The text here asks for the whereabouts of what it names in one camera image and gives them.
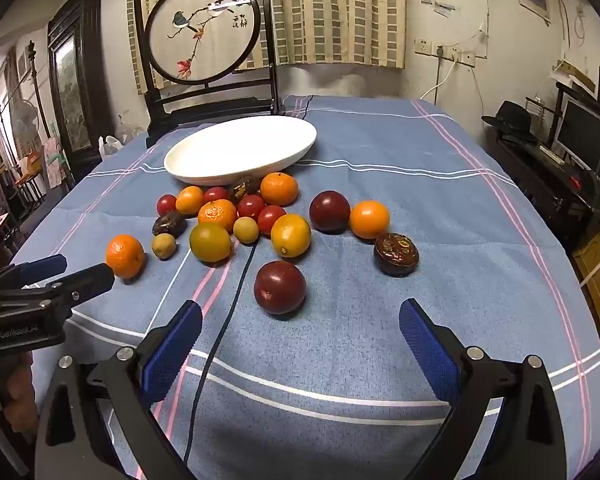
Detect checked beige curtain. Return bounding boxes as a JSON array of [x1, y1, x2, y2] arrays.
[[127, 0, 408, 68]]

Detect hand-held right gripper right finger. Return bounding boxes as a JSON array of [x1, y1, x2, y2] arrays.
[[399, 298, 568, 480]]

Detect round embroidered bird screen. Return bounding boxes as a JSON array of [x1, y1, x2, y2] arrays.
[[132, 0, 281, 148]]

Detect dark wooden framed painting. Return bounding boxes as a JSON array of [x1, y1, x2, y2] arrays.
[[47, 0, 103, 167]]

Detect green yellow citrus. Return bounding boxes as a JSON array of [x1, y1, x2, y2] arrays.
[[189, 222, 232, 263]]

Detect small orange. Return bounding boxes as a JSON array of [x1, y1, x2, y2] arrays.
[[175, 186, 206, 217]]

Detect person's left hand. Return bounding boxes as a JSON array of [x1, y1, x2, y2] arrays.
[[0, 350, 37, 443]]

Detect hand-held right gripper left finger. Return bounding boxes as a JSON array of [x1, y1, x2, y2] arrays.
[[34, 300, 203, 480]]

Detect white plastic bag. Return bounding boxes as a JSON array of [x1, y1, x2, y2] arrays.
[[98, 135, 126, 157]]

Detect mandarin with white marks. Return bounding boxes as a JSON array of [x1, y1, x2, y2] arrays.
[[198, 199, 239, 233]]

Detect white power strip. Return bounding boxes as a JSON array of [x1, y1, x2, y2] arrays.
[[432, 45, 476, 66]]

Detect white oval plate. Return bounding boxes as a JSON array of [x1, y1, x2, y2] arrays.
[[163, 116, 317, 187]]

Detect black desk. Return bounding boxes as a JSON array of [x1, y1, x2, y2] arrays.
[[485, 125, 600, 253]]

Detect black hat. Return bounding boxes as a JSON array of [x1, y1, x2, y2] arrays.
[[481, 101, 539, 144]]

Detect blue striped tablecloth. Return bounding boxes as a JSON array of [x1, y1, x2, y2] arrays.
[[10, 95, 600, 480]]

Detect white power cable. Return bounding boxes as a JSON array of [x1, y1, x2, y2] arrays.
[[420, 55, 457, 103]]

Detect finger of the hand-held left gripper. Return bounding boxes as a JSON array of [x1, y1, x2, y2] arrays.
[[0, 254, 68, 292], [0, 263, 116, 311]]

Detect large wrinkled dark passion fruit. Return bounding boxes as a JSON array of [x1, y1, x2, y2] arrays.
[[373, 232, 420, 277]]

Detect black cable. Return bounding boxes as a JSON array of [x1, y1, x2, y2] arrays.
[[182, 244, 258, 467]]

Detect computer monitor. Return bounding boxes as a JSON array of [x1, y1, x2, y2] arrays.
[[552, 97, 600, 172]]

